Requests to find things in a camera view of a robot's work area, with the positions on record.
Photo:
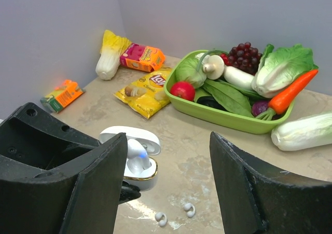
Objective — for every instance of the toy green leaf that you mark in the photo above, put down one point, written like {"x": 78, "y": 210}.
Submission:
{"x": 231, "y": 98}

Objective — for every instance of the toy round green cabbage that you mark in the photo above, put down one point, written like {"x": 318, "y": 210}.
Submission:
{"x": 187, "y": 71}

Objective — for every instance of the toy purple grapes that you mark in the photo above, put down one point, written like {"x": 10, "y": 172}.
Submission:
{"x": 244, "y": 57}

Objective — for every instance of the toy red tomato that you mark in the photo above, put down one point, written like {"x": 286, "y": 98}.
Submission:
{"x": 183, "y": 90}

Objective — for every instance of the white earbud charging case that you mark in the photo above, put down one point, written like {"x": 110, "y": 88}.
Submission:
{"x": 147, "y": 179}

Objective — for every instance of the toy mushroom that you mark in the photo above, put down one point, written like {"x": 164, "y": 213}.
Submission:
{"x": 212, "y": 66}

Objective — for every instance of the toy orange carrot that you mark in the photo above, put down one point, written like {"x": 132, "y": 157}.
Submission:
{"x": 280, "y": 103}

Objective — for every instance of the green toy napa cabbage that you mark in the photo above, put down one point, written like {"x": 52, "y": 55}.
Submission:
{"x": 303, "y": 133}

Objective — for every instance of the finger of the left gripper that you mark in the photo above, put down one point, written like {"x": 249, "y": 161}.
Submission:
{"x": 129, "y": 192}

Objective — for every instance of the yellow white toy cabbage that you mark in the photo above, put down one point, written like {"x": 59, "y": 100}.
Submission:
{"x": 113, "y": 46}

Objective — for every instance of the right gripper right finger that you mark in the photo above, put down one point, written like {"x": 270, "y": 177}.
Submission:
{"x": 258, "y": 197}

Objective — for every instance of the pink orange snack box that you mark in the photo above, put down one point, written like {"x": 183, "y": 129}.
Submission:
{"x": 142, "y": 58}

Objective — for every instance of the toy purple onion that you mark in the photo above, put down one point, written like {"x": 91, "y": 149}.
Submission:
{"x": 259, "y": 107}

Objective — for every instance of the green plastic basket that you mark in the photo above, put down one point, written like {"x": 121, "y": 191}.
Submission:
{"x": 222, "y": 118}

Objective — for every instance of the toy white radish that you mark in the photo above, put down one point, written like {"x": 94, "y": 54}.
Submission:
{"x": 238, "y": 77}

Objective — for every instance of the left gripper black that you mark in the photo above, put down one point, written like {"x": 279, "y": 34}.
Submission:
{"x": 34, "y": 144}

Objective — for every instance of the white clip earbud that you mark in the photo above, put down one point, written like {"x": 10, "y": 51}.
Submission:
{"x": 161, "y": 218}
{"x": 190, "y": 210}

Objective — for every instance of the white stem earbud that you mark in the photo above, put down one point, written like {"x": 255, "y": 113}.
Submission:
{"x": 138, "y": 159}

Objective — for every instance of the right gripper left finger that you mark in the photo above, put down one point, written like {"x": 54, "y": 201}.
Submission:
{"x": 79, "y": 196}

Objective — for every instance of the yellow Lays chips bag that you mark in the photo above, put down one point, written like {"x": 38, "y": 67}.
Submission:
{"x": 146, "y": 95}

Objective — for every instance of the white clip earbud near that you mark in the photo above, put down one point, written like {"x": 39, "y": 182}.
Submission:
{"x": 161, "y": 218}

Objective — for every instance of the orange green small carton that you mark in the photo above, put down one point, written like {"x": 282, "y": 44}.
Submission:
{"x": 62, "y": 96}

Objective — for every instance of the toy cabbage in basket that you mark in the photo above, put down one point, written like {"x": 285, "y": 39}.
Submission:
{"x": 278, "y": 68}

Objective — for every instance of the white clip earbud far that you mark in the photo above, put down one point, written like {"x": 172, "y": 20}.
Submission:
{"x": 190, "y": 210}

